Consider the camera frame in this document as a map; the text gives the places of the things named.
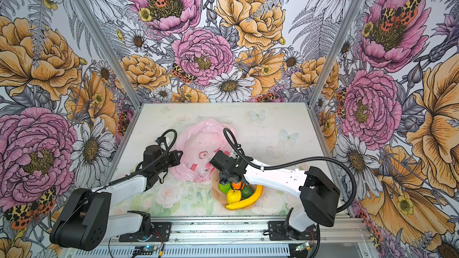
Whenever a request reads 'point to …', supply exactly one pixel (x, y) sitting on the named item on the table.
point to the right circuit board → (304, 246)
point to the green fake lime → (225, 188)
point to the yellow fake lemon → (233, 196)
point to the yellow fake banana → (248, 201)
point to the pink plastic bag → (199, 141)
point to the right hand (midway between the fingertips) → (229, 176)
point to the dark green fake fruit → (247, 192)
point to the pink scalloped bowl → (222, 196)
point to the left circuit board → (146, 248)
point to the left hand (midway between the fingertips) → (183, 156)
